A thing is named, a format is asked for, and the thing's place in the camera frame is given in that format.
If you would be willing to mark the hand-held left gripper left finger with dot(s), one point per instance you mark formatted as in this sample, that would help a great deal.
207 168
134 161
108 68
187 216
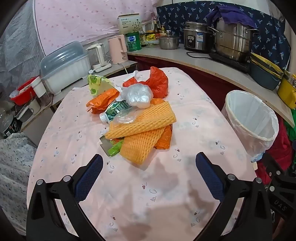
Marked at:
90 178

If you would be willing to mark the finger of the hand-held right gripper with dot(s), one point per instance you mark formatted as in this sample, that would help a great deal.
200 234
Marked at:
271 164

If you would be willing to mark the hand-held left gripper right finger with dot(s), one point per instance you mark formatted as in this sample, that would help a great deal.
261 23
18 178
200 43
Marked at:
209 176

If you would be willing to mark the white lined waste bin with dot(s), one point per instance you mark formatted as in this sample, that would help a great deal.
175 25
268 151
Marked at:
254 139

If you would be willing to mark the green drink carton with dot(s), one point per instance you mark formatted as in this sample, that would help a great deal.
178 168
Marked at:
114 149

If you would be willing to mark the small orange foam net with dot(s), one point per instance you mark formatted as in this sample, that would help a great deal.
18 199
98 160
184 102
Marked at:
138 148

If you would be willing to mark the green label plastic bottle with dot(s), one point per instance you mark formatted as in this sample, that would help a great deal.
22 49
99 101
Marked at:
115 110

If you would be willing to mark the orange striped snack bag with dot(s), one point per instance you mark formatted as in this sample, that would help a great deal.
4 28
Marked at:
101 102

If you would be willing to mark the large orange foam net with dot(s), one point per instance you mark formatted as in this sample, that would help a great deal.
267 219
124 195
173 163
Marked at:
143 120

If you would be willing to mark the yellow green wipes packet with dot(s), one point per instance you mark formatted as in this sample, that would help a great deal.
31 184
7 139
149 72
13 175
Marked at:
94 83

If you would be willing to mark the clear plastic bag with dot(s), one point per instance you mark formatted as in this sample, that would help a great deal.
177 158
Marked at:
138 95

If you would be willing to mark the red plastic bag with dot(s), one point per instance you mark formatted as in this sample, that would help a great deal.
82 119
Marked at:
159 83

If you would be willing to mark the green plastic bag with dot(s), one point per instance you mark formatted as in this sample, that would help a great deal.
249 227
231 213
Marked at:
290 129

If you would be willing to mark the pink printed tablecloth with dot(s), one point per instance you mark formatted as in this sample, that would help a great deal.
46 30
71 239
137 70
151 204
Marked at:
138 185

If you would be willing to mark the yellow electric pot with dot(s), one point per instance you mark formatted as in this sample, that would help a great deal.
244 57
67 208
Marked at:
286 92

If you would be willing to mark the white floral cloth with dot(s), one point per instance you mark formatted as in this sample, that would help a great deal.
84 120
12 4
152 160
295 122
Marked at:
13 173

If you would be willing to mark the blue yellow-rimmed basin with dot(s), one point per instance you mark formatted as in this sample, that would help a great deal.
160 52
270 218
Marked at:
263 78
266 61

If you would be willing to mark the dark round pot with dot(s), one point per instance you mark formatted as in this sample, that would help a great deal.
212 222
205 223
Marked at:
8 126

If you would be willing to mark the white lidded jar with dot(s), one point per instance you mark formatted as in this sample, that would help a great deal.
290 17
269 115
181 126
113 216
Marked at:
38 85

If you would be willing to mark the red plastic basin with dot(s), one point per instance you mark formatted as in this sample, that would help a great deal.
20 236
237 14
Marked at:
23 95

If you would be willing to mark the dish box with clear lid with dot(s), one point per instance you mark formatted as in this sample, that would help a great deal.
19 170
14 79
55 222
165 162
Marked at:
64 74

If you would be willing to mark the black induction cooker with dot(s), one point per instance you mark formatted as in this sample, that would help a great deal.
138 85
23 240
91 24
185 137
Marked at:
231 63

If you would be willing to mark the white glass kettle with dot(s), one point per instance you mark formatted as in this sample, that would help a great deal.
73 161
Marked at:
99 58

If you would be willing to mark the large steel steamer pot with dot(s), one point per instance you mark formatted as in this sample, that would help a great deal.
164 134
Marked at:
233 44

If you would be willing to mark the pink electric kettle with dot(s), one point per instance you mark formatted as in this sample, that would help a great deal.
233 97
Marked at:
116 49

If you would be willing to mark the steel rice cooker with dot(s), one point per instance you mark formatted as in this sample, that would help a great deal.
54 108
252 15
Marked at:
196 39

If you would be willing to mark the small steel pot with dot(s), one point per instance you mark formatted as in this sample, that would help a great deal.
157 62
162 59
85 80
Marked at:
168 42

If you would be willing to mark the green tin can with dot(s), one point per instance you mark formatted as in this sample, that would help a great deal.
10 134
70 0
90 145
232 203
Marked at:
133 42

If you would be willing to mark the group of condiment bottles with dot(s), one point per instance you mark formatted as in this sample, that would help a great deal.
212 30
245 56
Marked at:
150 36

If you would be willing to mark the purple towel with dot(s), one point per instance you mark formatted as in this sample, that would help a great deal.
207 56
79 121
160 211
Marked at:
231 15

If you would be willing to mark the pink dotted curtain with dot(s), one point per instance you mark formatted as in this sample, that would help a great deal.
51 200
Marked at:
81 20

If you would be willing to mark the white cardboard carton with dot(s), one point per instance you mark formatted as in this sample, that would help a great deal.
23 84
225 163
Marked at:
129 23

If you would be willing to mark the navy palm print cloth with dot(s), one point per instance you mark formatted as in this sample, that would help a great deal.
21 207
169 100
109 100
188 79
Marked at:
185 11

